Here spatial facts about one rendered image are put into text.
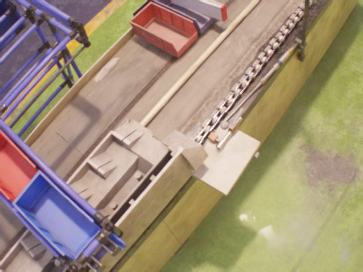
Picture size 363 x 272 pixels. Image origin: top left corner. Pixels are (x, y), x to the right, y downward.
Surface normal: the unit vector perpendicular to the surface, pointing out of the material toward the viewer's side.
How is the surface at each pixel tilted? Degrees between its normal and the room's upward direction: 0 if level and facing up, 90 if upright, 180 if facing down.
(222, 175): 0
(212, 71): 0
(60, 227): 6
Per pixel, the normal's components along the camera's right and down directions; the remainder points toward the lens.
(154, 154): -0.29, -0.53
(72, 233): -0.08, -0.40
